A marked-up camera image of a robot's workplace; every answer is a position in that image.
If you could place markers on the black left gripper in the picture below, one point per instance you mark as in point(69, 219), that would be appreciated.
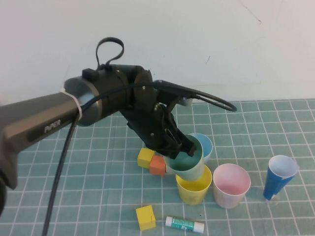
point(152, 127)

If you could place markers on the light blue plastic cup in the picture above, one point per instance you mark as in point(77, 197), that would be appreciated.
point(206, 147)

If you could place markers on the yellow plastic cup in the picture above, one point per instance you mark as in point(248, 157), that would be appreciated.
point(194, 194)

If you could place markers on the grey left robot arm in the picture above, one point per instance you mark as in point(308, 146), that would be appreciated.
point(37, 115)

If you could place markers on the blue paper cone cup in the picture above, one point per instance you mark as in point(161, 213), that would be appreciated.
point(273, 184)

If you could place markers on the white green glue stick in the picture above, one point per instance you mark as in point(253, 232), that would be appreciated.
point(184, 223)

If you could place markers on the mint green plastic cup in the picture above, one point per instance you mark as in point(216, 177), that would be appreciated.
point(187, 164)

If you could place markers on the yellow cube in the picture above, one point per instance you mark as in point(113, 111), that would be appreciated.
point(145, 157)
point(145, 218)

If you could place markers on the pink plastic cup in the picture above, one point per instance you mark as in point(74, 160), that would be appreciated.
point(229, 196)

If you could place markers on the small white block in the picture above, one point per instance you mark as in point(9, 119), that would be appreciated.
point(169, 170)

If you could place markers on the green grid mat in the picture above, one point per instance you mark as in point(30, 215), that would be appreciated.
point(246, 135)

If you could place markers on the white zip tie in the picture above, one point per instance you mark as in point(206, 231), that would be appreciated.
point(78, 108)

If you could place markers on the orange cube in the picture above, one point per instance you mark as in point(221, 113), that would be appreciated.
point(157, 166)

